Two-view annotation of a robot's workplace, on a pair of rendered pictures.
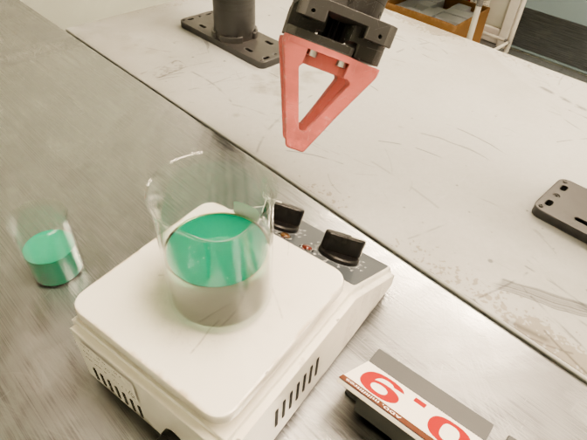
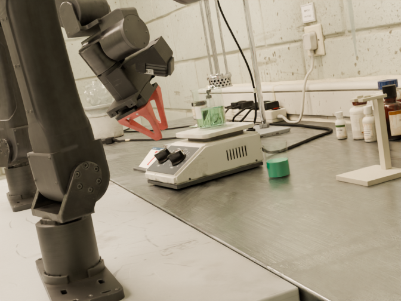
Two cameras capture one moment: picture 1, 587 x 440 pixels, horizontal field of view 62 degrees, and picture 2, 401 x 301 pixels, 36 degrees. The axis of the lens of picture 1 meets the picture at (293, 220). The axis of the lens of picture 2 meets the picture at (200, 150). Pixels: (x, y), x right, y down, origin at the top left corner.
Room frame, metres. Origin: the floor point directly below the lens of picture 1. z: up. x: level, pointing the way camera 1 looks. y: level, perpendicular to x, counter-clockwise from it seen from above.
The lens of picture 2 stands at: (1.27, 0.56, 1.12)
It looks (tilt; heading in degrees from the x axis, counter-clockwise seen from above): 8 degrees down; 207
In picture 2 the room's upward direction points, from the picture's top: 10 degrees counter-clockwise
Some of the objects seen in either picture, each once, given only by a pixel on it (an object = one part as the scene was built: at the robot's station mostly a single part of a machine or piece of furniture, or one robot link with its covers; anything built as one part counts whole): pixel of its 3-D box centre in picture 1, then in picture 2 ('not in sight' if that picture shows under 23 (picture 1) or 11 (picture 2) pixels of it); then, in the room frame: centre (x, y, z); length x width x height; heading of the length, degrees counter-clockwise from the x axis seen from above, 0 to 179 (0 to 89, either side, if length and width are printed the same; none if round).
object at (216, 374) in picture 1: (214, 292); (214, 129); (0.19, 0.04, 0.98); 0.12 x 0.12 x 0.01; 56
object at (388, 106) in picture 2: not in sight; (392, 111); (-0.01, 0.35, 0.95); 0.04 x 0.04 x 0.11
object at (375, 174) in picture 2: not in sight; (367, 137); (0.32, 0.37, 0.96); 0.08 x 0.08 x 0.13; 48
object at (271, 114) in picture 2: not in sight; (250, 113); (-0.61, -0.20, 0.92); 0.40 x 0.06 x 0.04; 47
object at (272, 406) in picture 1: (244, 309); (207, 154); (0.21, 0.03, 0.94); 0.22 x 0.13 x 0.08; 146
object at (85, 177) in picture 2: not in sight; (64, 190); (0.73, 0.11, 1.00); 0.09 x 0.06 x 0.06; 64
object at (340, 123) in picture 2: not in sight; (340, 125); (-0.07, 0.23, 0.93); 0.02 x 0.02 x 0.06
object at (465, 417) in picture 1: (417, 403); not in sight; (0.16, -0.09, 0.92); 0.09 x 0.06 x 0.04; 53
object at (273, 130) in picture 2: not in sight; (225, 138); (-0.23, -0.12, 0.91); 0.30 x 0.20 x 0.01; 137
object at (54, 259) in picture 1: (48, 244); (277, 159); (0.27, 0.19, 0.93); 0.04 x 0.04 x 0.06
